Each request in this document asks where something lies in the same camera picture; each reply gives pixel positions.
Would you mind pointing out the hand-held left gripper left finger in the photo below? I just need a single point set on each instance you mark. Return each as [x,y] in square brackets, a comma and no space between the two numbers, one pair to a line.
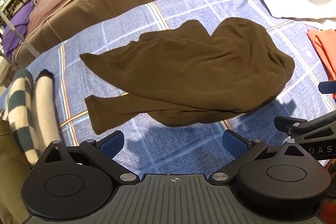
[113,144]

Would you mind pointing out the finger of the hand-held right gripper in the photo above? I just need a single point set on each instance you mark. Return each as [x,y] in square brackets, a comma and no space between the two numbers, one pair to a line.
[326,87]
[312,129]

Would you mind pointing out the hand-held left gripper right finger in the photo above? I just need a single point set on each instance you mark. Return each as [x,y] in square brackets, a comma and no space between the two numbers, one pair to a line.
[233,142]

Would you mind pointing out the dark brown garment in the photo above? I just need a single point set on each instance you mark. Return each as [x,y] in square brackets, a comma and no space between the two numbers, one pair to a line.
[189,69]

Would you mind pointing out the orange cloth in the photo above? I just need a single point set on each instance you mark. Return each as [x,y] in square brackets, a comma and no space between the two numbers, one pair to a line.
[325,48]

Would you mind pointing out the green and cream checked blanket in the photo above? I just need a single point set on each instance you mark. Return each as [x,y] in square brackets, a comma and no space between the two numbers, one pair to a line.
[26,108]

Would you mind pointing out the olive green cloth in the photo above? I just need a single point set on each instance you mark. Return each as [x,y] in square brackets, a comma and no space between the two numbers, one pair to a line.
[10,174]

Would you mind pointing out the brown massage bed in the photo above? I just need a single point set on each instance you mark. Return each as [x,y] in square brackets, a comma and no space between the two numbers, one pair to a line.
[118,8]

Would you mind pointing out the blue plaid bed sheet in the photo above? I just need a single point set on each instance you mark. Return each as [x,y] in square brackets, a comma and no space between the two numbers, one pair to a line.
[183,3]

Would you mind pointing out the purple towel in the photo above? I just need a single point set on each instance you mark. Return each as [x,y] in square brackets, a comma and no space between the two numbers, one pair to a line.
[18,27]

